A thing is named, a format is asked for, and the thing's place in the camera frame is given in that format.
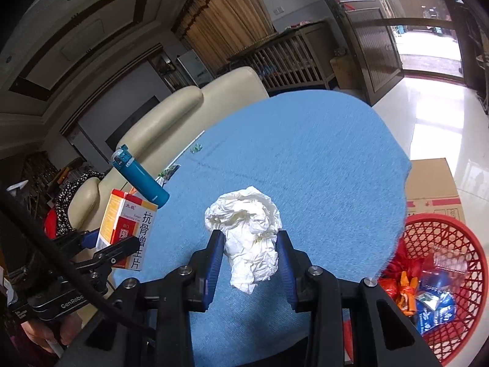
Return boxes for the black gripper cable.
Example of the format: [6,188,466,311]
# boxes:
[0,183,157,337]

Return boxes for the black patterned garment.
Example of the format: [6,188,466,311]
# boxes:
[53,168,105,234]

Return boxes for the tan curtain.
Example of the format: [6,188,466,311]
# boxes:
[174,0,274,77]

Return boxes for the white tissue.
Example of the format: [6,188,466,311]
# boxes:
[205,186,283,295]

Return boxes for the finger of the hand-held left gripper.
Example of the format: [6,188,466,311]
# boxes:
[74,236,141,295]
[48,229,101,257]

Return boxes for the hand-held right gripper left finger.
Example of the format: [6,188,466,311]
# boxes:
[55,229,227,367]

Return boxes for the blue snack packet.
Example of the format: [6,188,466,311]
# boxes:
[414,291,457,335]

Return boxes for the cream leather sofa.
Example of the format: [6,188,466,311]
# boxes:
[55,66,270,234]

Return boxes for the orange snack wrapper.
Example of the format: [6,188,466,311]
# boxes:
[395,271,421,316]

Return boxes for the blue red wrapper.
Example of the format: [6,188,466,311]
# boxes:
[420,268,449,291]

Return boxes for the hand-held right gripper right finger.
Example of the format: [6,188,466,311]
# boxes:
[276,229,440,367]

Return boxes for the green printed packet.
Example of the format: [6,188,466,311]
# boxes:
[156,164,180,184]

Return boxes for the person's left hand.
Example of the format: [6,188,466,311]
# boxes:
[21,311,83,354]

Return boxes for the dark display shelf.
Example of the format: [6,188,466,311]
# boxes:
[149,51,188,92]

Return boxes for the cardboard box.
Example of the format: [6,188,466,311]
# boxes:
[403,158,467,224]

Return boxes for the blue thermos bottle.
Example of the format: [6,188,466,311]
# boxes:
[111,144,170,207]

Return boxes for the red snack wrapper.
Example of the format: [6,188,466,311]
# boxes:
[382,245,434,291]

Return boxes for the clear plastic wrapper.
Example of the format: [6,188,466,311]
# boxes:
[430,245,472,273]

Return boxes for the wooden screen door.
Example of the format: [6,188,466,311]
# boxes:
[317,0,403,106]

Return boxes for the black television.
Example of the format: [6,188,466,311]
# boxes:
[78,95,161,151]

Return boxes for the red plastic basket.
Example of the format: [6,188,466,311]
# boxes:
[376,214,489,365]

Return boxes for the orange white medicine box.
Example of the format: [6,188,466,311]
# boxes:
[95,189,158,273]

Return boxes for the white appliance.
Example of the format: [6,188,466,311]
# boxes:
[178,51,215,87]

